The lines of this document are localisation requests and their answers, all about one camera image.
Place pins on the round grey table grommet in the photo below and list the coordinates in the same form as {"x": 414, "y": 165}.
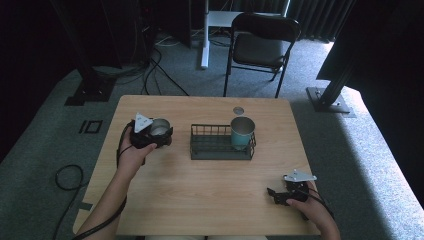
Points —
{"x": 238, "y": 110}

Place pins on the dark pleated curtain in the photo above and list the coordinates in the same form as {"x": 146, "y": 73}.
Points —
{"x": 316, "y": 18}

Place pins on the person's right hand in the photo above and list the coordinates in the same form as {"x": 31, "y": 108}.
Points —
{"x": 310, "y": 210}

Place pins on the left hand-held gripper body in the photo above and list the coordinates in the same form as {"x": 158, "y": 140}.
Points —
{"x": 141, "y": 131}

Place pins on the silver metal cup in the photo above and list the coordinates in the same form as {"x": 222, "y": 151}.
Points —
{"x": 160, "y": 126}

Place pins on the black metal stand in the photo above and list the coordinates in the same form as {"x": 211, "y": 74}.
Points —
{"x": 328, "y": 100}
{"x": 89, "y": 90}

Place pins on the teal metal cup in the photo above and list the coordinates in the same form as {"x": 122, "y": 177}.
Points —
{"x": 242, "y": 133}

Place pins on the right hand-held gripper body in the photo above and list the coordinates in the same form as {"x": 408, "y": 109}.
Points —
{"x": 296, "y": 190}

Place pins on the black folding chair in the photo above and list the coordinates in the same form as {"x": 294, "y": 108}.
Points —
{"x": 260, "y": 50}

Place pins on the person's left hand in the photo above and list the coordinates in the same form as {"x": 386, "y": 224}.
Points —
{"x": 133, "y": 158}

